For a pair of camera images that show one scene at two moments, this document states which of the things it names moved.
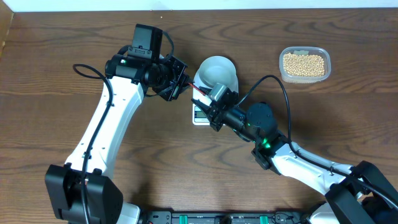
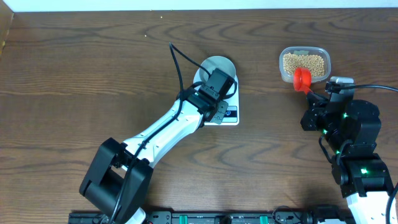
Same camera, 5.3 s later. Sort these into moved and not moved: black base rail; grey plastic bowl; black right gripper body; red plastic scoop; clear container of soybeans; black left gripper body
Moved: black left gripper body; black right gripper body; red plastic scoop
Not moved: black base rail; grey plastic bowl; clear container of soybeans
